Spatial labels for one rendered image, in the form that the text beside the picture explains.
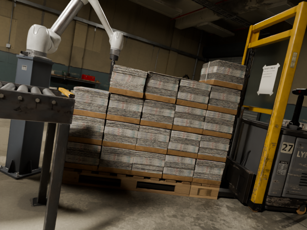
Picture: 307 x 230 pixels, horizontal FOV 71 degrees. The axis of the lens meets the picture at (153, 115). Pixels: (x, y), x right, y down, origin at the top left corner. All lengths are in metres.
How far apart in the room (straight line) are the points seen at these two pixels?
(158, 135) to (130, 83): 0.51
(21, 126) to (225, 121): 1.77
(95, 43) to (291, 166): 7.63
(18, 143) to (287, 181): 2.41
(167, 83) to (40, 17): 7.07
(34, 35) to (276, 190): 2.49
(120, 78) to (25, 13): 6.96
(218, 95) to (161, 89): 0.52
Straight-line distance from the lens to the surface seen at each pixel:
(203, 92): 2.00
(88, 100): 1.87
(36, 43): 2.07
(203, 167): 2.14
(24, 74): 2.07
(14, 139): 2.18
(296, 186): 2.52
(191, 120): 1.98
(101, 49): 8.79
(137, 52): 9.31
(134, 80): 1.84
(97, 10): 2.14
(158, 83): 1.89
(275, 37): 2.46
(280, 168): 2.34
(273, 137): 2.16
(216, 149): 2.14
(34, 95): 1.07
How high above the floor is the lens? 0.90
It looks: 6 degrees down
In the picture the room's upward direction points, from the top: 11 degrees clockwise
